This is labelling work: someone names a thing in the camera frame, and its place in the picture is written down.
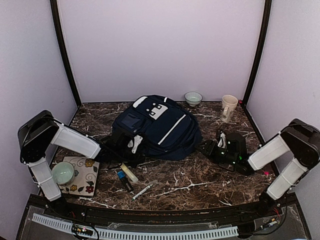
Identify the navy blue student backpack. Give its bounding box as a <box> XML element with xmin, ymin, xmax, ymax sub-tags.
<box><xmin>112</xmin><ymin>95</ymin><xmax>203</xmax><ymax>161</ymax></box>

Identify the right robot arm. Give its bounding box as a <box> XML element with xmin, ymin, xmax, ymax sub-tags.
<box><xmin>196</xmin><ymin>118</ymin><xmax>320</xmax><ymax>217</ymax></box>

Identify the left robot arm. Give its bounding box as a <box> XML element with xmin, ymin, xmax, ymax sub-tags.
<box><xmin>17</xmin><ymin>110</ymin><xmax>145</xmax><ymax>218</ymax></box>

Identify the yellow highlighter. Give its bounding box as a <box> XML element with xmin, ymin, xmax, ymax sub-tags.
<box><xmin>120</xmin><ymin>163</ymin><xmax>139</xmax><ymax>183</ymax></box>

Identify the blue black marker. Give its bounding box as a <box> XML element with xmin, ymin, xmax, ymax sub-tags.
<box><xmin>117</xmin><ymin>171</ymin><xmax>134</xmax><ymax>193</ymax></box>

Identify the floral square plate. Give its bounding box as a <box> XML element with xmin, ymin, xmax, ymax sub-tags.
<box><xmin>59</xmin><ymin>156</ymin><xmax>100</xmax><ymax>197</ymax></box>

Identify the white green pen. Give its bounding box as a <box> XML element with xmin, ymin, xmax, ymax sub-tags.
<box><xmin>131</xmin><ymin>180</ymin><xmax>158</xmax><ymax>201</ymax></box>

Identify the cream ceramic mug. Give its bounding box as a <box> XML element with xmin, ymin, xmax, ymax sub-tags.
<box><xmin>220</xmin><ymin>94</ymin><xmax>239</xmax><ymax>123</ymax></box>

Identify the small green bowl at back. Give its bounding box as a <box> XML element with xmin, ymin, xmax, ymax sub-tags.
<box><xmin>184</xmin><ymin>91</ymin><xmax>203</xmax><ymax>107</ymax></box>

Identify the green bowl on plate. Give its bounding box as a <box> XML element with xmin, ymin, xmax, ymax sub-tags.
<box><xmin>52</xmin><ymin>161</ymin><xmax>75</xmax><ymax>186</ymax></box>

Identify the small circuit board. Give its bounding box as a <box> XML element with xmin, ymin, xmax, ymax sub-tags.
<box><xmin>71</xmin><ymin>224</ymin><xmax>93</xmax><ymax>236</ymax></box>

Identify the black front rail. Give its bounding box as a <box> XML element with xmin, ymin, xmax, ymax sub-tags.
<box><xmin>23</xmin><ymin>193</ymin><xmax>304</xmax><ymax>226</ymax></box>

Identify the white slotted cable duct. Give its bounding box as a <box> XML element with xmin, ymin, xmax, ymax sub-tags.
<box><xmin>31</xmin><ymin>213</ymin><xmax>239</xmax><ymax>240</ymax></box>

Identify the right black frame post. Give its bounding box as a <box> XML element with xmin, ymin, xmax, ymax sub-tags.
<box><xmin>242</xmin><ymin>0</ymin><xmax>273</xmax><ymax>108</ymax></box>

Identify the black frame post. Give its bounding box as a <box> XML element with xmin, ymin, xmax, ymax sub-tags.
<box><xmin>49</xmin><ymin>0</ymin><xmax>82</xmax><ymax>108</ymax></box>
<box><xmin>242</xmin><ymin>0</ymin><xmax>273</xmax><ymax>108</ymax></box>

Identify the left black frame post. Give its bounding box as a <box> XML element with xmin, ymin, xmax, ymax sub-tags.
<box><xmin>49</xmin><ymin>0</ymin><xmax>82</xmax><ymax>108</ymax></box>

